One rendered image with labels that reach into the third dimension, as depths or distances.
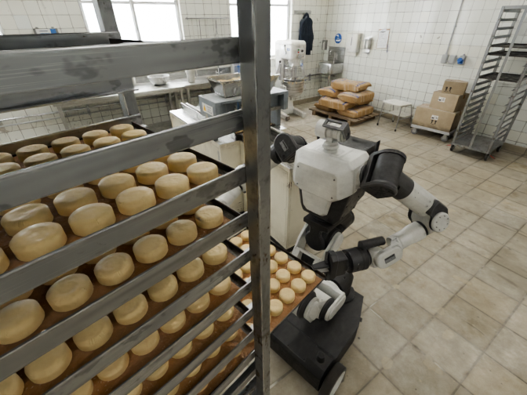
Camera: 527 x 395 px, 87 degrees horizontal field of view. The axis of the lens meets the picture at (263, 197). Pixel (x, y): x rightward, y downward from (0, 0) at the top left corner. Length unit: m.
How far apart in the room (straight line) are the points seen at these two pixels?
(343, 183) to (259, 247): 0.59
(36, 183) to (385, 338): 2.02
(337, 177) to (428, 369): 1.41
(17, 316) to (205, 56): 0.38
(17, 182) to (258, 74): 0.28
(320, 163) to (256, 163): 0.66
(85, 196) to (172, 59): 0.22
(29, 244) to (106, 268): 0.11
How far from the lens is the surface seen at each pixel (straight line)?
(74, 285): 0.46
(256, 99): 0.39
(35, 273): 0.37
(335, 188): 1.05
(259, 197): 0.45
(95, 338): 0.51
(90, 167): 0.33
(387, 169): 1.03
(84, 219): 0.40
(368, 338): 2.09
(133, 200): 0.41
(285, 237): 2.31
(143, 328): 0.49
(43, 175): 0.32
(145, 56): 0.33
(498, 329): 2.52
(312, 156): 1.09
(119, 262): 0.46
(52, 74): 0.31
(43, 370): 0.51
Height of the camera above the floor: 1.71
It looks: 33 degrees down
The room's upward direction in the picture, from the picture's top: 1 degrees counter-clockwise
